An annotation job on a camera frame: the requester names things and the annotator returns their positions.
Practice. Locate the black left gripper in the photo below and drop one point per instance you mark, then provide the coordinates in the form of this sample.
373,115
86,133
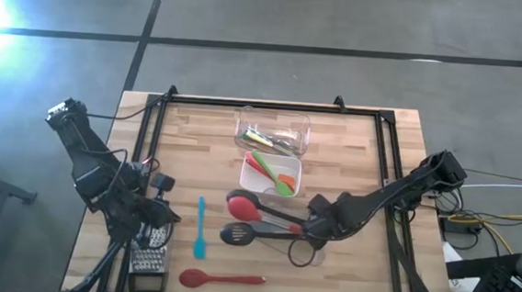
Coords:
157,212

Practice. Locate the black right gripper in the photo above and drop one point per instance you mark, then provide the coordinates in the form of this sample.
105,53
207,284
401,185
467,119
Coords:
327,219

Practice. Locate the green silicone spatula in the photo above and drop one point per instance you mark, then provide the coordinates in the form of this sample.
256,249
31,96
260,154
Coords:
283,188

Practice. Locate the pink silicone spatula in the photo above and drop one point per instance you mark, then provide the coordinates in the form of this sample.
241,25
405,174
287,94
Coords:
287,181

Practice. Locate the black slotted spoon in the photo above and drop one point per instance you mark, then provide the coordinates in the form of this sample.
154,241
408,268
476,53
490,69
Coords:
235,233

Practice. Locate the black solid spoon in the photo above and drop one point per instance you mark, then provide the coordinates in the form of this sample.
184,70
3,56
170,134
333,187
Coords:
239,195

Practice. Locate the small red spoon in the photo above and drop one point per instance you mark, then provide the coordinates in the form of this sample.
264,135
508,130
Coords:
253,163

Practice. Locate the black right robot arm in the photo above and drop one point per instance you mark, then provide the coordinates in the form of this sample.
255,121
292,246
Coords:
377,202

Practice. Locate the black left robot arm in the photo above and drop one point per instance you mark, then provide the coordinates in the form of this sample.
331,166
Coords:
85,152

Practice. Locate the blue silicone spatula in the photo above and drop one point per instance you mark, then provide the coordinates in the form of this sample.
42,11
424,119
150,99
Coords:
199,247

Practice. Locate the clear plastic container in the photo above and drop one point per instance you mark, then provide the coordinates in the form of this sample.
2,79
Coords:
281,254
290,122

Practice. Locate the steel box grater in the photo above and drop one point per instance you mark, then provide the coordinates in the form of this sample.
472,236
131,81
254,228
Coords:
149,260

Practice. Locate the large red slotted spoon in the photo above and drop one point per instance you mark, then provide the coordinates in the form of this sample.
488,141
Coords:
194,278

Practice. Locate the white rectangular dish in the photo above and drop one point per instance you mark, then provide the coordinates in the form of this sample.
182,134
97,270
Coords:
258,182

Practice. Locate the black power box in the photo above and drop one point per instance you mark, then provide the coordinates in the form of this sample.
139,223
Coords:
453,226

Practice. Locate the white paper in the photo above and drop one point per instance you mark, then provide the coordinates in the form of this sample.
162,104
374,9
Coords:
453,258

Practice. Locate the silver mounting bracket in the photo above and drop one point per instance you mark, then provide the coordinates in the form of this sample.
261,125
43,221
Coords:
385,182

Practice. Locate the black frame clamp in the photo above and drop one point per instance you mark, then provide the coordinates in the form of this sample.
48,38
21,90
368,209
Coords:
339,103
172,91

